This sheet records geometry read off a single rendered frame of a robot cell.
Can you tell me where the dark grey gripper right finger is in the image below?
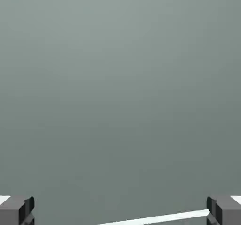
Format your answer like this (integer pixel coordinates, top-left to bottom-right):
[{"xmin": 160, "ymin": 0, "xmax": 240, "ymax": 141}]
[{"xmin": 206, "ymin": 194, "xmax": 241, "ymax": 225}]

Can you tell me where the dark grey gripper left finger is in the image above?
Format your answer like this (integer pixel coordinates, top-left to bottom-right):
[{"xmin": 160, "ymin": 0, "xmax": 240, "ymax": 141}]
[{"xmin": 0, "ymin": 195, "xmax": 35, "ymax": 225}]

